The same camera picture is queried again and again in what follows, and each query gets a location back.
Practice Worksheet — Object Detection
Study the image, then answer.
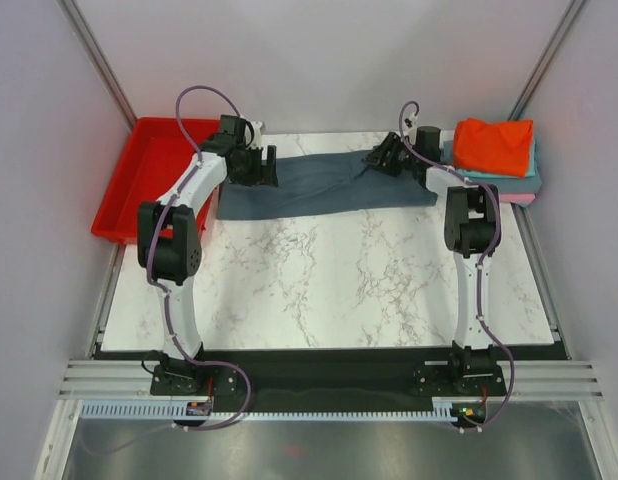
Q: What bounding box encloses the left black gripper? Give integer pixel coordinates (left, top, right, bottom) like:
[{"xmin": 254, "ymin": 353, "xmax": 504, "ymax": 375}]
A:
[{"xmin": 230, "ymin": 145, "xmax": 278, "ymax": 189}]

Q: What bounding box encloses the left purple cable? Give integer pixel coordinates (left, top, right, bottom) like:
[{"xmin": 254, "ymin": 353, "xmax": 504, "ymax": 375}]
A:
[{"xmin": 79, "ymin": 85, "xmax": 253, "ymax": 457}]

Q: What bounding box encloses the aluminium extrusion rail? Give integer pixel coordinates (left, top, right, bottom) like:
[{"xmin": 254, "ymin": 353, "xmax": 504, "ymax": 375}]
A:
[{"xmin": 60, "ymin": 360, "xmax": 603, "ymax": 401}]

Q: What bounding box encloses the purple cable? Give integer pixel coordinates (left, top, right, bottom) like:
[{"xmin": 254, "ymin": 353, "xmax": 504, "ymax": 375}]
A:
[
  {"xmin": 79, "ymin": 85, "xmax": 253, "ymax": 457},
  {"xmin": 398, "ymin": 101, "xmax": 515, "ymax": 433}
]

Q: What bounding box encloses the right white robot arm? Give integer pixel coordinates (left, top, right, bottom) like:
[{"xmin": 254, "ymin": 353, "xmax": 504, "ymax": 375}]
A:
[{"xmin": 362, "ymin": 124, "xmax": 501, "ymax": 394}]

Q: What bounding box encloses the folded orange t-shirt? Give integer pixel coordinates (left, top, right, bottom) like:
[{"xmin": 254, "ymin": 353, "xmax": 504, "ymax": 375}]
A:
[{"xmin": 452, "ymin": 117, "xmax": 534, "ymax": 178}]

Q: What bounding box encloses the red plastic tray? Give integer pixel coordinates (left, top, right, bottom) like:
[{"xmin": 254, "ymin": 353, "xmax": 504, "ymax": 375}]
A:
[{"xmin": 91, "ymin": 117, "xmax": 194, "ymax": 245}]

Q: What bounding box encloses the folded teal t-shirt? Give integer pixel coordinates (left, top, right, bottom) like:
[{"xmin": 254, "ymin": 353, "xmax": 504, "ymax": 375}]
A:
[{"xmin": 452, "ymin": 133, "xmax": 536, "ymax": 179}]

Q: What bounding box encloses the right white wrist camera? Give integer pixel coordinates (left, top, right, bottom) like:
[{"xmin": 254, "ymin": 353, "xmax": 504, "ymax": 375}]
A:
[{"xmin": 403, "ymin": 112, "xmax": 418, "ymax": 131}]

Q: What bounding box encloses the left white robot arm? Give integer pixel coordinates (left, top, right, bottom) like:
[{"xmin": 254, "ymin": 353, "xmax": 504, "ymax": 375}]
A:
[{"xmin": 137, "ymin": 115, "xmax": 278, "ymax": 393}]

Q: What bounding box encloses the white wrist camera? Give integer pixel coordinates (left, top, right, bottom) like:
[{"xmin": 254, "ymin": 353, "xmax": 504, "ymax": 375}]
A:
[
  {"xmin": 245, "ymin": 120, "xmax": 265, "ymax": 149},
  {"xmin": 403, "ymin": 112, "xmax": 418, "ymax": 131}
]

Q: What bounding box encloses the dark blue-grey t-shirt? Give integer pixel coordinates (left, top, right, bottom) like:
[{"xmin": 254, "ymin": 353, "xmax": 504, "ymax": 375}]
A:
[{"xmin": 216, "ymin": 150, "xmax": 437, "ymax": 221}]

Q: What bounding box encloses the white slotted cable duct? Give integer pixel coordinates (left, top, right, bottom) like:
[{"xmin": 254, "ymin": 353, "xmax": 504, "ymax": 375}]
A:
[{"xmin": 79, "ymin": 399, "xmax": 486, "ymax": 422}]

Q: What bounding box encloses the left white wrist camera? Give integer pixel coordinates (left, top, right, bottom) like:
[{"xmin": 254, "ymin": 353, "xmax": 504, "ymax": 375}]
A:
[{"xmin": 245, "ymin": 120, "xmax": 265, "ymax": 149}]

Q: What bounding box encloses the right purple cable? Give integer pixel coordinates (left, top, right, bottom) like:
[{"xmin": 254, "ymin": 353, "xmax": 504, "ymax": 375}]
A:
[{"xmin": 398, "ymin": 101, "xmax": 515, "ymax": 433}]

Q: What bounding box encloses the folded grey-blue t-shirt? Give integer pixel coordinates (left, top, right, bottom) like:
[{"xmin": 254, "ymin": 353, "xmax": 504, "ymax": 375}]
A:
[{"xmin": 462, "ymin": 145, "xmax": 542, "ymax": 194}]

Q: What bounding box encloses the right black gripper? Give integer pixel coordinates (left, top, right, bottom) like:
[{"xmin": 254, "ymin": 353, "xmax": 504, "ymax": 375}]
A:
[{"xmin": 361, "ymin": 132, "xmax": 420, "ymax": 177}]

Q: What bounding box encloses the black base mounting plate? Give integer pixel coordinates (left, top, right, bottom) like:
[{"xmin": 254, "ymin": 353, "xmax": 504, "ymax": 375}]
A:
[{"xmin": 150, "ymin": 347, "xmax": 506, "ymax": 412}]

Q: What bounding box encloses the folded pink t-shirt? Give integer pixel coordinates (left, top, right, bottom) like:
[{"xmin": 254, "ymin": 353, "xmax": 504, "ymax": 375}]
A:
[{"xmin": 499, "ymin": 193, "xmax": 536, "ymax": 208}]

